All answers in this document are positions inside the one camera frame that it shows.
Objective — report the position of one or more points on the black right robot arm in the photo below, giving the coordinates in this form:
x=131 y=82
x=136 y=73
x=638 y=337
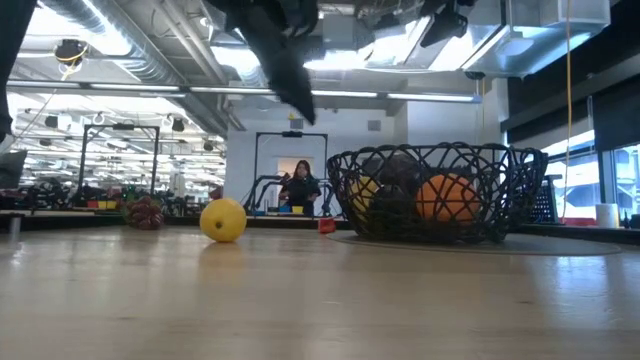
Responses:
x=445 y=22

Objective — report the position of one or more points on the black overhead camera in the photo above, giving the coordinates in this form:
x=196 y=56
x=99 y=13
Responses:
x=70 y=51

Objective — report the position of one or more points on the small red object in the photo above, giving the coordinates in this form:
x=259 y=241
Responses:
x=326 y=226

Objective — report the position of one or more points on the grey metal post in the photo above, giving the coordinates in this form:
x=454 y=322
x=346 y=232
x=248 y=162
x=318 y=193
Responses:
x=15 y=227

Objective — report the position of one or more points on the red grape bunch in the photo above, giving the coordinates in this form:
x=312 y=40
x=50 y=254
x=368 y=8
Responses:
x=145 y=214

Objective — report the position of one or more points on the red background object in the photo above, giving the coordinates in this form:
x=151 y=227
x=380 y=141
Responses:
x=216 y=193

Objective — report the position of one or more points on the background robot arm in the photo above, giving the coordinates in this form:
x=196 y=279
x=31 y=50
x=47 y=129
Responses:
x=260 y=182
x=327 y=200

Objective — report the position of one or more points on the orange mango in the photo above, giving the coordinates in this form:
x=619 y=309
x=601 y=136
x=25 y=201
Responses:
x=447 y=200

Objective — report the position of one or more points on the yellow starfruit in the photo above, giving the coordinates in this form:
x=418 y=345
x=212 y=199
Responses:
x=364 y=192

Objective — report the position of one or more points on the black perforated crate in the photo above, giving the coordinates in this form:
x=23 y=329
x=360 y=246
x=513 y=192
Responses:
x=547 y=205

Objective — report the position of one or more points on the white paper roll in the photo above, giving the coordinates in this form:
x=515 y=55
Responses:
x=607 y=216

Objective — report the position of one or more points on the blue small bin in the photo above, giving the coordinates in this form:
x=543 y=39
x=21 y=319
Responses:
x=285 y=209

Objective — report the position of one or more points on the yellow small bin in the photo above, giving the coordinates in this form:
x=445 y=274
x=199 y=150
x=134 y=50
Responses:
x=298 y=210

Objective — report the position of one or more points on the silver overhead frame bar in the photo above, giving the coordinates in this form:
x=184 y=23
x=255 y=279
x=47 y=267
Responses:
x=150 y=87

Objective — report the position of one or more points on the dark grey monitor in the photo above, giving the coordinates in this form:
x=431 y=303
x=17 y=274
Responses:
x=11 y=170

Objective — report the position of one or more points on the white door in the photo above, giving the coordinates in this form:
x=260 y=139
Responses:
x=286 y=167

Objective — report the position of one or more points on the person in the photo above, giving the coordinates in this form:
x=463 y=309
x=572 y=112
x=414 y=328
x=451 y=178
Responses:
x=300 y=192

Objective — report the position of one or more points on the black background rig frame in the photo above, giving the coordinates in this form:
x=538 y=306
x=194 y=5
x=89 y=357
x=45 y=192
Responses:
x=120 y=127
x=291 y=134

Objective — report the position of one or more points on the yellow lemon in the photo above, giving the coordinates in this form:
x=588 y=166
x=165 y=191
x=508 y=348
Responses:
x=222 y=220

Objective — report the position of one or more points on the black dome camera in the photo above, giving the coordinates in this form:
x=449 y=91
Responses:
x=474 y=75

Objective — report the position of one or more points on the grey wall vent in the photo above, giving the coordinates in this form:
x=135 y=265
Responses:
x=374 y=125
x=296 y=123

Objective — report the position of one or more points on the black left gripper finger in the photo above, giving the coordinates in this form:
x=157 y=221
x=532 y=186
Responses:
x=285 y=65

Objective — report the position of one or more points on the grey round mat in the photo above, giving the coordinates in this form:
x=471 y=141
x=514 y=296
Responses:
x=550 y=246

